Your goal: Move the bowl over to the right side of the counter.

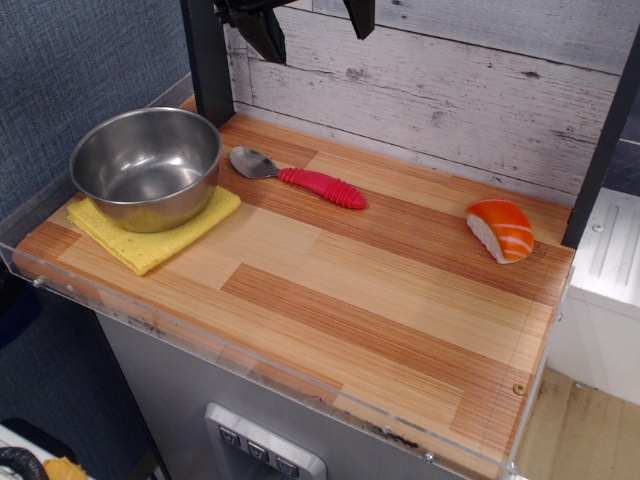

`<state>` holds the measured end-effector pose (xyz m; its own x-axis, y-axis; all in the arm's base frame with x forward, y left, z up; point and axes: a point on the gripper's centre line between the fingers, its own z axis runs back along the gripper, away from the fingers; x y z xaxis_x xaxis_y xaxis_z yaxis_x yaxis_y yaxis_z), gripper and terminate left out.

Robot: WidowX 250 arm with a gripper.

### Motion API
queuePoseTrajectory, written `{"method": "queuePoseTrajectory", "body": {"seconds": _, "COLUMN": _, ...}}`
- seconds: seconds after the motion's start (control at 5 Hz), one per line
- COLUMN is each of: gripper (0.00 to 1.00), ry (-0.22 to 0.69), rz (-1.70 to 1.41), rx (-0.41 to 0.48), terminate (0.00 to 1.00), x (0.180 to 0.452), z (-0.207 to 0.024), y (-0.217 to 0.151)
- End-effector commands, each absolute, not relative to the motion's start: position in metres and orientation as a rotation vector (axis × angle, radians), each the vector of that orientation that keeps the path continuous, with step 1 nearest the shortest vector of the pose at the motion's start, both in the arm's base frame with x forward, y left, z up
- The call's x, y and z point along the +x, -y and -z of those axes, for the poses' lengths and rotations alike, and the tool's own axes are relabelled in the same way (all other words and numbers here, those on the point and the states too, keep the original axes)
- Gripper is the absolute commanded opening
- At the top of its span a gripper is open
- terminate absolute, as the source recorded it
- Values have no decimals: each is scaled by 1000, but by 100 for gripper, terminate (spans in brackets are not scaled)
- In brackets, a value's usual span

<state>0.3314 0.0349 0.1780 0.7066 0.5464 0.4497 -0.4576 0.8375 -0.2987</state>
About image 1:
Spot yellow folded cloth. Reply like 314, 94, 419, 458
67, 187, 241, 276

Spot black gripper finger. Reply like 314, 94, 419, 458
219, 1, 286, 65
344, 0, 375, 40

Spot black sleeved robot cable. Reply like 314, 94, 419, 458
0, 446, 42, 480

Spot salmon nigiri sushi toy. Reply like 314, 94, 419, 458
466, 198, 534, 265

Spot red handled metal spoon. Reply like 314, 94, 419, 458
230, 147, 367, 210

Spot black left frame post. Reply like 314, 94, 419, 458
180, 0, 235, 127

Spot black frame post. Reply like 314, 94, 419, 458
180, 0, 235, 127
561, 31, 639, 249

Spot black right frame post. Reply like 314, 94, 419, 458
561, 31, 639, 249

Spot white aluminium side block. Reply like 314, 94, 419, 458
547, 188, 639, 404

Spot yellow object bottom left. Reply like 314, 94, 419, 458
43, 457, 89, 480

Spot grey dispenser button panel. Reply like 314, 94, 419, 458
204, 402, 327, 479

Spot silver toy fridge cabinet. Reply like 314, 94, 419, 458
97, 313, 496, 480

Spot silver metal bowl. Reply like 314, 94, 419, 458
69, 107, 222, 233

